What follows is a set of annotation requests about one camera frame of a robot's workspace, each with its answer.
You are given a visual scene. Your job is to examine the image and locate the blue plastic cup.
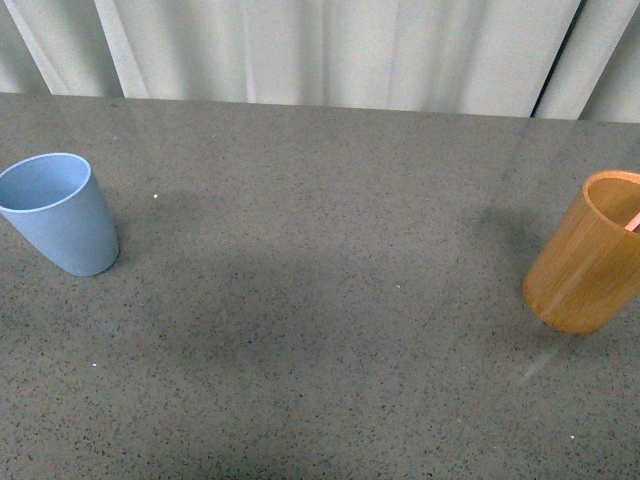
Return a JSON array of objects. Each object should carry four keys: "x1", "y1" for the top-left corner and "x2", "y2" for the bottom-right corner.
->
[{"x1": 1, "y1": 153, "x2": 119, "y2": 277}]

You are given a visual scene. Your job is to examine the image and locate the brown bamboo holder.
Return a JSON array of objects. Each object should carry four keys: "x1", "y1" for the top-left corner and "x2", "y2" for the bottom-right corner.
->
[{"x1": 522, "y1": 170, "x2": 639, "y2": 334}]

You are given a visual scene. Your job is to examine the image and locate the white curtain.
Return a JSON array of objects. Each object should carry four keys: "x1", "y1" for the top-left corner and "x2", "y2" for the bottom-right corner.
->
[{"x1": 1, "y1": 1, "x2": 639, "y2": 122}]

